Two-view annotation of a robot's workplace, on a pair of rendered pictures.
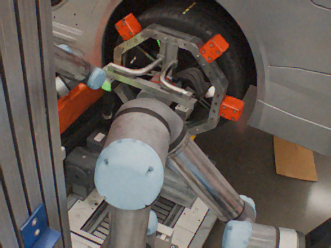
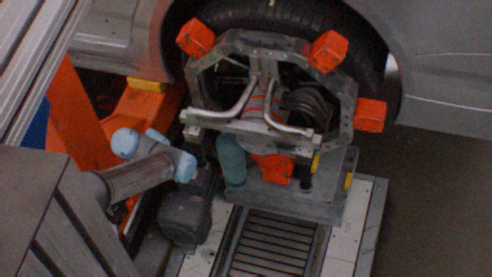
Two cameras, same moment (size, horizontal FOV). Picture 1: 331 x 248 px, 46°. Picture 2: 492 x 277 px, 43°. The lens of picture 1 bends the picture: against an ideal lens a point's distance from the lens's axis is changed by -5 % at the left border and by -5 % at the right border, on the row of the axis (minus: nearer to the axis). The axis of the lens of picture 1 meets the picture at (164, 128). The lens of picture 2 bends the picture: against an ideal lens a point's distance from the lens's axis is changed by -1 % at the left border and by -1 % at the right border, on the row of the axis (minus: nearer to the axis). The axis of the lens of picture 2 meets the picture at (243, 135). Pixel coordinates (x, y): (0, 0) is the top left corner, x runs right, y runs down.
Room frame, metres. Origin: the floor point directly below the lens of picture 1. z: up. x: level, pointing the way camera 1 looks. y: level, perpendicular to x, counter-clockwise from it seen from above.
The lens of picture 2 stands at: (0.26, 0.04, 2.43)
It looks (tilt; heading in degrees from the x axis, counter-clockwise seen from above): 54 degrees down; 4
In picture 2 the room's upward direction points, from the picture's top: 10 degrees counter-clockwise
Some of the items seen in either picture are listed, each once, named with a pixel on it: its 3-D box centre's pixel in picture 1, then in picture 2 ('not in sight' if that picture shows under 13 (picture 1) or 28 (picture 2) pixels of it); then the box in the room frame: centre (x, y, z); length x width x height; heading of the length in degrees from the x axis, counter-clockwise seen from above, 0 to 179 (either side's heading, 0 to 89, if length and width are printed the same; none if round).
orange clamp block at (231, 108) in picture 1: (231, 108); (369, 115); (1.43, -0.28, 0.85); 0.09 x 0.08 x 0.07; 69
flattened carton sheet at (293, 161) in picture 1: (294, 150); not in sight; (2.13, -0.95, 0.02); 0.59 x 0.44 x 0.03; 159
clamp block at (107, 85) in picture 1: (112, 80); (196, 126); (1.40, 0.25, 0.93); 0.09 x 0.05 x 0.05; 159
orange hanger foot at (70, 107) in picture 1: (72, 80); (134, 111); (1.68, 0.51, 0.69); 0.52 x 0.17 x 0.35; 159
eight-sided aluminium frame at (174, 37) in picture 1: (167, 84); (271, 99); (1.53, 0.02, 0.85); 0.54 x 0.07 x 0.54; 69
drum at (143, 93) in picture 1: (160, 92); (264, 116); (1.47, 0.04, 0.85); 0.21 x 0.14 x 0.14; 159
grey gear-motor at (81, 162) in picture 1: (98, 161); (199, 197); (1.56, 0.34, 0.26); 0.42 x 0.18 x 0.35; 159
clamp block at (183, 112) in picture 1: (184, 108); (307, 147); (1.28, -0.07, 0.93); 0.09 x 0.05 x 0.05; 159
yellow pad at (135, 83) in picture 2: not in sight; (150, 72); (1.84, 0.45, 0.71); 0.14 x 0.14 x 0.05; 69
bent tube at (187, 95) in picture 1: (180, 71); (288, 98); (1.38, -0.03, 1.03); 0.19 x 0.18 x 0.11; 159
